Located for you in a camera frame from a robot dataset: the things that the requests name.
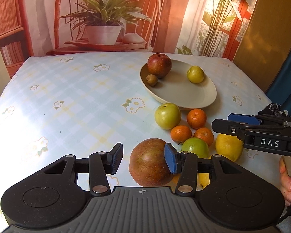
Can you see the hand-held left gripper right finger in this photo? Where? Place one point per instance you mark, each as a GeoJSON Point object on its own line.
{"type": "Point", "coordinates": [171, 159]}

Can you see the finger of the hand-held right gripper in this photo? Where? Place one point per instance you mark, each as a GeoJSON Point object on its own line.
{"type": "Point", "coordinates": [242, 119]}
{"type": "Point", "coordinates": [228, 127]}

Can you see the person's right hand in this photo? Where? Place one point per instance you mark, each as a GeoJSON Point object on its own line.
{"type": "Point", "coordinates": [287, 183]}

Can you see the yellow lemon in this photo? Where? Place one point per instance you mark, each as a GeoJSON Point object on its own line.
{"type": "Point", "coordinates": [229, 148]}
{"type": "Point", "coordinates": [204, 180]}

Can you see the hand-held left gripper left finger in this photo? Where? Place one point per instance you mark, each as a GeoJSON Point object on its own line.
{"type": "Point", "coordinates": [115, 160]}

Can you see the yellow-green apple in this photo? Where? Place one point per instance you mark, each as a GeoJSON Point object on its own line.
{"type": "Point", "coordinates": [195, 74]}

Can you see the cream round plate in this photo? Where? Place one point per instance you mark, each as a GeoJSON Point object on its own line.
{"type": "Point", "coordinates": [179, 94]}

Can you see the wooden cabinet panel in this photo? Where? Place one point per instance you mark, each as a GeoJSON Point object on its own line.
{"type": "Point", "coordinates": [264, 41]}

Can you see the large green apple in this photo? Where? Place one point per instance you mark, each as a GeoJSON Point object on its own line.
{"type": "Point", "coordinates": [167, 115]}

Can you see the floral checked tablecloth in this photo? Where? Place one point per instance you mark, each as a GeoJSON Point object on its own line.
{"type": "Point", "coordinates": [63, 102]}

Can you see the printed room backdrop cloth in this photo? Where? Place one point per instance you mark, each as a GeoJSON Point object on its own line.
{"type": "Point", "coordinates": [38, 4]}

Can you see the brown kiwi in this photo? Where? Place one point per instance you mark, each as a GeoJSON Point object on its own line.
{"type": "Point", "coordinates": [151, 80]}

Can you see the orange tangerine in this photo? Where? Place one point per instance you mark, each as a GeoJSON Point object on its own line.
{"type": "Point", "coordinates": [203, 136]}
{"type": "Point", "coordinates": [196, 118]}
{"type": "Point", "coordinates": [181, 134]}

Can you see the red apple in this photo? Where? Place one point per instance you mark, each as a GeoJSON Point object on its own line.
{"type": "Point", "coordinates": [159, 65]}
{"type": "Point", "coordinates": [148, 162]}

